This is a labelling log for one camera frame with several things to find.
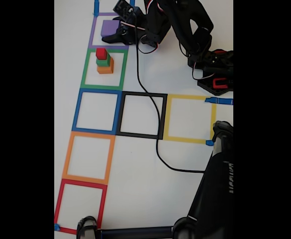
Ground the red table clamp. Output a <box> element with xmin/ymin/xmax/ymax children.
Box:
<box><xmin>212</xmin><ymin>78</ymin><xmax>228</xmax><ymax>90</ymax></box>

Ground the black square frame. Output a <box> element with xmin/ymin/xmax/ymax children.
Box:
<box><xmin>115</xmin><ymin>91</ymin><xmax>168</xmax><ymax>140</ymax></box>

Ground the green square frame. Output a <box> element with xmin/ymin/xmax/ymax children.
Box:
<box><xmin>80</xmin><ymin>49</ymin><xmax>128</xmax><ymax>91</ymax></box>

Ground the orange cube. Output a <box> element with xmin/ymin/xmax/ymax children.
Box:
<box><xmin>97</xmin><ymin>57</ymin><xmax>114</xmax><ymax>75</ymax></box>

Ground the black camera cable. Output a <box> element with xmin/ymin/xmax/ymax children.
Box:
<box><xmin>132</xmin><ymin>12</ymin><xmax>207</xmax><ymax>173</ymax></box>

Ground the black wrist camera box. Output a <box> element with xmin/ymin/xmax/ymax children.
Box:
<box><xmin>112</xmin><ymin>0</ymin><xmax>140</xmax><ymax>18</ymax></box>

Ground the orange square frame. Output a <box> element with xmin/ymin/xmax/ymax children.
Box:
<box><xmin>62</xmin><ymin>131</ymin><xmax>116</xmax><ymax>185</ymax></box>

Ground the black camera tripod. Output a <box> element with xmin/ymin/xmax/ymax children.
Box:
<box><xmin>76</xmin><ymin>120</ymin><xmax>234</xmax><ymax>239</ymax></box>

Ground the red square frame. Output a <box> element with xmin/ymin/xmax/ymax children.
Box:
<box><xmin>54</xmin><ymin>178</ymin><xmax>108</xmax><ymax>235</ymax></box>

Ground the green cube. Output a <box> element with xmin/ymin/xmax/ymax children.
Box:
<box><xmin>97</xmin><ymin>53</ymin><xmax>110</xmax><ymax>67</ymax></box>

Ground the blue square frame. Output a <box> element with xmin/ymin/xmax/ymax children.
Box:
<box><xmin>72</xmin><ymin>88</ymin><xmax>123</xmax><ymax>135</ymax></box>

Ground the small red cube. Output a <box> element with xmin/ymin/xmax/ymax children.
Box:
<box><xmin>96</xmin><ymin>48</ymin><xmax>108</xmax><ymax>60</ymax></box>

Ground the purple square frame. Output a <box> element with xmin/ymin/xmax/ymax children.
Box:
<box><xmin>88</xmin><ymin>12</ymin><xmax>131</xmax><ymax>50</ymax></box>

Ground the yellow square frame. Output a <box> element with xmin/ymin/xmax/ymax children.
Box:
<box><xmin>163</xmin><ymin>94</ymin><xmax>217</xmax><ymax>144</ymax></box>

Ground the large purple cube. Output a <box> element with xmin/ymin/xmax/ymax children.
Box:
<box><xmin>101</xmin><ymin>19</ymin><xmax>121</xmax><ymax>38</ymax></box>

